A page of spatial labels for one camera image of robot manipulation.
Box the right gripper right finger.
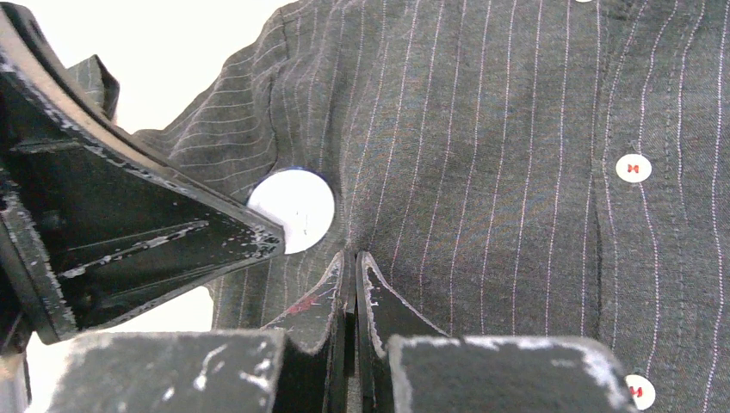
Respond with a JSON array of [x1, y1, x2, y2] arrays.
[[356, 251, 447, 412]]

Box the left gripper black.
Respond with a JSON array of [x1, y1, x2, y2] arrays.
[[1, 1, 284, 412]]

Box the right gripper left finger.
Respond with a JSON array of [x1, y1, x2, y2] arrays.
[[265, 251, 354, 412]]

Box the round blue button brooch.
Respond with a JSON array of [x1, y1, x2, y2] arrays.
[[246, 168, 335, 255]]

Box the black pinstriped shirt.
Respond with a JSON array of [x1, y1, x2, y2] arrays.
[[68, 0, 730, 413]]

